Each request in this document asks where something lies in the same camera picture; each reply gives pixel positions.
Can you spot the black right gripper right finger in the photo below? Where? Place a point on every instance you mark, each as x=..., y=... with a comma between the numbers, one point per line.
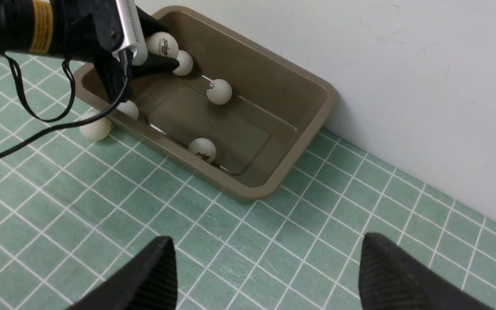
x=391, y=279

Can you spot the white ping-pong ball with logo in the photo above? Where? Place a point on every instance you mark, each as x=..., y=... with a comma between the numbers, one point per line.
x=130, y=109

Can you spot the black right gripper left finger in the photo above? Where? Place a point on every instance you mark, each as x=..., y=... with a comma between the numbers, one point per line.
x=147, y=282

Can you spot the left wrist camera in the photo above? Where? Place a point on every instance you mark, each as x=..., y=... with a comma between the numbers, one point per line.
x=133, y=39

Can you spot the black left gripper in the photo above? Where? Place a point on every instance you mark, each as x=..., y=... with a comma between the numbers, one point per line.
x=91, y=31

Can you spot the green checked tablecloth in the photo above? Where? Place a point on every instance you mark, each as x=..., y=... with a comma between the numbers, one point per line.
x=72, y=212

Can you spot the olive plastic storage bin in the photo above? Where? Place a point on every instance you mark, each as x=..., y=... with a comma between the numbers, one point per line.
x=275, y=111

